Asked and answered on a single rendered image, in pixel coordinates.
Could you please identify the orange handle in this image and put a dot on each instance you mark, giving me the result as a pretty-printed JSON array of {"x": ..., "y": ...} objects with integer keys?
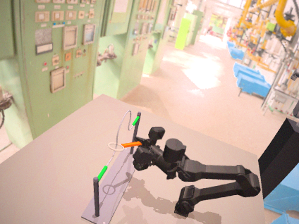
[{"x": 124, "y": 145}]

